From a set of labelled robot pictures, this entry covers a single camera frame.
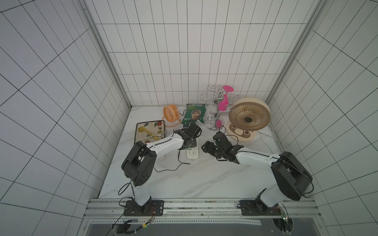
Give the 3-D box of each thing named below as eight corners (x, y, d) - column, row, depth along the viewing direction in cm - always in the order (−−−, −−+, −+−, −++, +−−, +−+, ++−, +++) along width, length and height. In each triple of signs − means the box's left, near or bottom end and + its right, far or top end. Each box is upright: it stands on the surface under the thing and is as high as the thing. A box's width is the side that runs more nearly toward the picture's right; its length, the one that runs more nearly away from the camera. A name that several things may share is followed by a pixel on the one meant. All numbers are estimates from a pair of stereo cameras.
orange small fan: (163, 127, 107) (161, 117, 98) (165, 114, 115) (163, 104, 107) (180, 127, 107) (179, 117, 99) (180, 114, 115) (180, 104, 107)
